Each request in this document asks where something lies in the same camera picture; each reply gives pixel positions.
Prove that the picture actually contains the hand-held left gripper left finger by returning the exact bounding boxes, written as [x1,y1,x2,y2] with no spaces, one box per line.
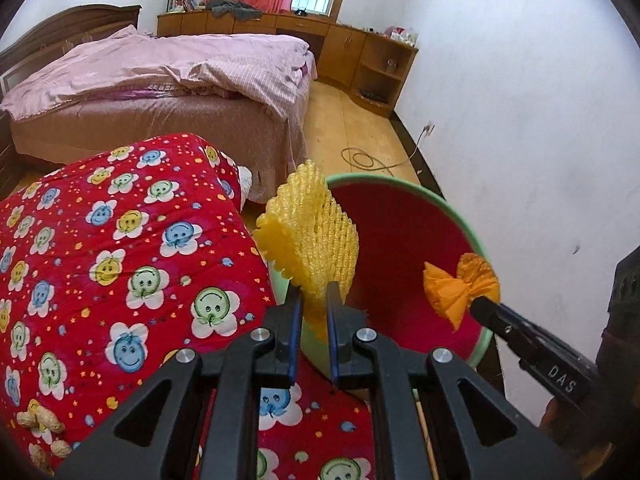
[55,287,305,480]

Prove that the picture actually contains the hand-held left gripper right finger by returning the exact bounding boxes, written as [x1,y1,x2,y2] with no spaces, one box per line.
[325,282,576,480]

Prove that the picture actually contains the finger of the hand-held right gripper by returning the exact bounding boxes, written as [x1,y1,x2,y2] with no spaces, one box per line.
[469,296,541,362]

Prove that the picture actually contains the yellow foam net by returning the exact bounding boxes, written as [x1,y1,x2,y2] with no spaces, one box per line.
[253,159,362,344]

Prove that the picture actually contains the red bin with green rim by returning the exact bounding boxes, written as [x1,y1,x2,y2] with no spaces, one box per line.
[299,172,496,402]

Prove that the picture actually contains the person's right hand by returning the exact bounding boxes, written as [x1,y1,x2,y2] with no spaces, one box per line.
[539,394,602,434]

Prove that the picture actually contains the dark patterned garment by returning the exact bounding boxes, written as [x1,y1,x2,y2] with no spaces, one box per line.
[597,245,640,452]

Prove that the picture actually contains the red flower printed blanket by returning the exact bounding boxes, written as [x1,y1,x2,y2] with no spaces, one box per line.
[0,132,437,480]

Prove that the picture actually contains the bed with pink bedding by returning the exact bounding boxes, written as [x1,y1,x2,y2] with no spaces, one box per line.
[10,50,319,206]

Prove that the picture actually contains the pile of peanuts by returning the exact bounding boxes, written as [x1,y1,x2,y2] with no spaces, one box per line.
[15,404,74,476]

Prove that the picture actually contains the wooden cabinet unit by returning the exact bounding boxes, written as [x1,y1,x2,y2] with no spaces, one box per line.
[156,10,420,120]

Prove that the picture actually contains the bed with pink quilt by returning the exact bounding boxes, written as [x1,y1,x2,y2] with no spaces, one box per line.
[0,24,311,124]

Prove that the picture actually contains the white red plastic bag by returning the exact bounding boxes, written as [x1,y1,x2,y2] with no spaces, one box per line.
[390,25,420,46]

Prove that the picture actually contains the grey crumpled clothes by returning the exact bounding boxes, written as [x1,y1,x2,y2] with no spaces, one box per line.
[207,0,264,24]

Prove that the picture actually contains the dark wooden headboard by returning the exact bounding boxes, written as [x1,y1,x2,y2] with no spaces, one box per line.
[0,4,143,161]

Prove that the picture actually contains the coiled floor cable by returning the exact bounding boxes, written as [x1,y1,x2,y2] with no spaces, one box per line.
[341,130,429,171]

